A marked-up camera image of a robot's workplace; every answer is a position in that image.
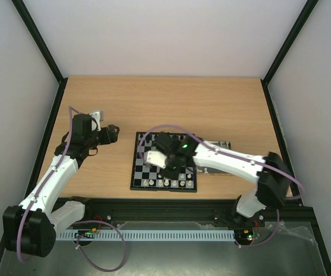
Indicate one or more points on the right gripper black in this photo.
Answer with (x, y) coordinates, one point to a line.
(170, 171)

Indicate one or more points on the black white chessboard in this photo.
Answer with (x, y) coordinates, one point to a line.
(141, 171)

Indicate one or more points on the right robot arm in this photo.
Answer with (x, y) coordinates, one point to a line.
(268, 173)

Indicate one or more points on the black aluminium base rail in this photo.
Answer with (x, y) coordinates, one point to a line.
(217, 212)

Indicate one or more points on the black frame post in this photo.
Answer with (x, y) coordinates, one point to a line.
(37, 37)
(289, 40)

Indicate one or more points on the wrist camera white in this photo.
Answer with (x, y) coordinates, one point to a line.
(155, 158)
(97, 117)

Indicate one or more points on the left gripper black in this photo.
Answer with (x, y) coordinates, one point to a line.
(110, 135)

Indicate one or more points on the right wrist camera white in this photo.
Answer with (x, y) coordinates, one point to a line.
(155, 158)

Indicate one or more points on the metal tray wooden rim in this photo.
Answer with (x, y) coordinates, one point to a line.
(215, 171)

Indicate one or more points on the black frame post left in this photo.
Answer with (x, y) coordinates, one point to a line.
(37, 37)

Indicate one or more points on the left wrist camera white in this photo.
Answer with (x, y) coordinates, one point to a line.
(97, 117)

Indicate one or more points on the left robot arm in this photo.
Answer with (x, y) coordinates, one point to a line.
(32, 226)

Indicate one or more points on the black frame post right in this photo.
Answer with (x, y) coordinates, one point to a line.
(289, 40)

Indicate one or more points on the white slotted cable duct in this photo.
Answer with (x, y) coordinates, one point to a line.
(150, 235)

